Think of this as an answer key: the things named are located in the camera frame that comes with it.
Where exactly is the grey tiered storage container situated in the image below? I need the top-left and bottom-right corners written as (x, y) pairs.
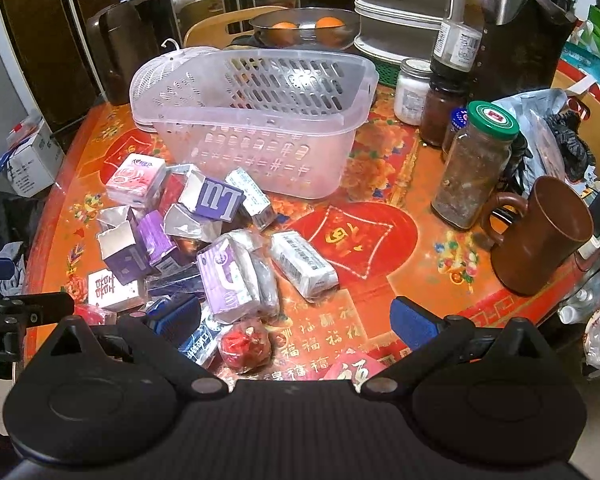
top-left (352, 0), bottom-right (473, 58)

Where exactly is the blue capped small bottle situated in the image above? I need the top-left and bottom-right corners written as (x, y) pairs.
top-left (441, 107), bottom-right (470, 161)

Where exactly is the steel bowl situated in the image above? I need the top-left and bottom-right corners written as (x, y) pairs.
top-left (249, 7), bottom-right (362, 53)

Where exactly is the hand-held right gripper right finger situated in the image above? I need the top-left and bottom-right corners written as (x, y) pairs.
top-left (362, 296), bottom-right (548, 401)

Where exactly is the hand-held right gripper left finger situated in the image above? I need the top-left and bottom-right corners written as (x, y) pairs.
top-left (45, 294), bottom-right (228, 401)

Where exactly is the green shopping bag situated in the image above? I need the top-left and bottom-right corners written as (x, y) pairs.
top-left (560, 4), bottom-right (600, 101)

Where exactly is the orange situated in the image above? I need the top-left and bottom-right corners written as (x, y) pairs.
top-left (270, 21), bottom-right (299, 45)
top-left (315, 16), bottom-right (345, 45)

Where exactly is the brown thermos jug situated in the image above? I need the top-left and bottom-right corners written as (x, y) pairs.
top-left (85, 2), bottom-right (161, 107)

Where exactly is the dark knitted cloth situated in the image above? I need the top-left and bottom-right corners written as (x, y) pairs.
top-left (545, 110), bottom-right (597, 183)

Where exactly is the brown mug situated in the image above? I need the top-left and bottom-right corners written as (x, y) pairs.
top-left (481, 176), bottom-right (595, 297)

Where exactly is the pile of tissue packets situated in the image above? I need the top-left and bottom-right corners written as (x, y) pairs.
top-left (86, 152), bottom-right (341, 361)

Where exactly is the green plastic basket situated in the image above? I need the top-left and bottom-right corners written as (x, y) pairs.
top-left (367, 52), bottom-right (406, 87)

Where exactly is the red paper envelope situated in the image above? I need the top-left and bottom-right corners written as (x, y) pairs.
top-left (320, 350), bottom-right (390, 382)

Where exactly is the dark sauce jar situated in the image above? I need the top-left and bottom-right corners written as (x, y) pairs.
top-left (419, 77), bottom-right (468, 148)

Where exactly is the green lid glass jar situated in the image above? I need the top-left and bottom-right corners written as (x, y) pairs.
top-left (431, 101), bottom-right (521, 231)

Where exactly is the white cardboard box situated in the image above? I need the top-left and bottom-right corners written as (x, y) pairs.
top-left (0, 115), bottom-right (66, 198)

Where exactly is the dark clothes pile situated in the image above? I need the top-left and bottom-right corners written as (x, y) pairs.
top-left (0, 182), bottom-right (46, 296)

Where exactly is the red round candy pouch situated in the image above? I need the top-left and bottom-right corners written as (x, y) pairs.
top-left (219, 317), bottom-right (273, 375)

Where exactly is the pale blue plastic bag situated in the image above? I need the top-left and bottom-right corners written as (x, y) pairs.
top-left (490, 88), bottom-right (583, 196)

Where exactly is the clear plastic slotted basket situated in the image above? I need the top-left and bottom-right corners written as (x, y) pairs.
top-left (132, 49), bottom-right (380, 200)

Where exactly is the steel pot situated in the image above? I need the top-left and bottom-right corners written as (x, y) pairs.
top-left (467, 0), bottom-right (578, 103)

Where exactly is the dark jar with white label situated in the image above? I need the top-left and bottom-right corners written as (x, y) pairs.
top-left (430, 17), bottom-right (483, 83)

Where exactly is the white mesh food cover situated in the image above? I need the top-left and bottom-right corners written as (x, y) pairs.
top-left (129, 40), bottom-right (223, 133)

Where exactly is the white powder jar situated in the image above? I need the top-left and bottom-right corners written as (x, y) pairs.
top-left (394, 58), bottom-right (433, 126)

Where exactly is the wooden chair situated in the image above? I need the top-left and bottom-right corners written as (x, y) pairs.
top-left (550, 67), bottom-right (600, 181)
top-left (182, 5), bottom-right (291, 50)

